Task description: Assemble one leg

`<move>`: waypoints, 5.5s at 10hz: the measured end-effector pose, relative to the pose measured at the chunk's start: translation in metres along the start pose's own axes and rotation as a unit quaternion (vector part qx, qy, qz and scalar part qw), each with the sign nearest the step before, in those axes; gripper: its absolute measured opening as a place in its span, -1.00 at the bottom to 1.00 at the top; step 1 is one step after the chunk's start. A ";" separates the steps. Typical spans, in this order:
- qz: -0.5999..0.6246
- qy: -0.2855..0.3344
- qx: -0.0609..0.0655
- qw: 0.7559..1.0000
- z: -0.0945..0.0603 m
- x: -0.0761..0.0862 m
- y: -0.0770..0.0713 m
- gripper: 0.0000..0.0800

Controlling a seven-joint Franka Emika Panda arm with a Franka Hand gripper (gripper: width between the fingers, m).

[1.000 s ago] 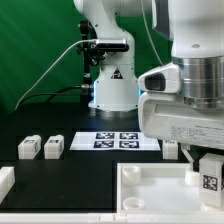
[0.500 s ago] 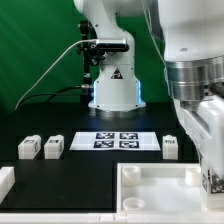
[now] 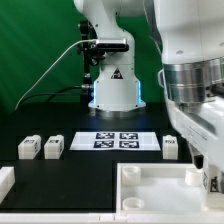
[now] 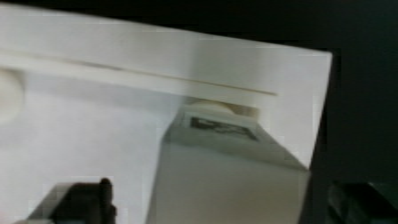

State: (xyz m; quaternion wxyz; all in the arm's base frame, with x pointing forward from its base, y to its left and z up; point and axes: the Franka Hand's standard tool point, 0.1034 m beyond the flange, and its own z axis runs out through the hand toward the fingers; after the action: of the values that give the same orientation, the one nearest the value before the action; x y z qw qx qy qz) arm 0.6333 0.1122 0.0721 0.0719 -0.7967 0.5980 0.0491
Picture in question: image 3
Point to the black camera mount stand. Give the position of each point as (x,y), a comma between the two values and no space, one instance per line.
(85,48)

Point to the grey camera on stand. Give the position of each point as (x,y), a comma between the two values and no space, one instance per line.
(112,45)

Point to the white front rail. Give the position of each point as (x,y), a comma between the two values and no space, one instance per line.
(192,218)

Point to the white marker sheet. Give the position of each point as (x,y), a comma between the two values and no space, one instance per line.
(131,141)

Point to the white square tabletop part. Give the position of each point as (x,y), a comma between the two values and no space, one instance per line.
(163,188)

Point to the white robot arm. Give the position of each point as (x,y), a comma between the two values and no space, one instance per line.
(192,36)

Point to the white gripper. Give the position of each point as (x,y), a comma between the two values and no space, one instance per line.
(202,125)

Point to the white obstacle block left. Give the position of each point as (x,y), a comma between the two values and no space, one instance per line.
(7,180)

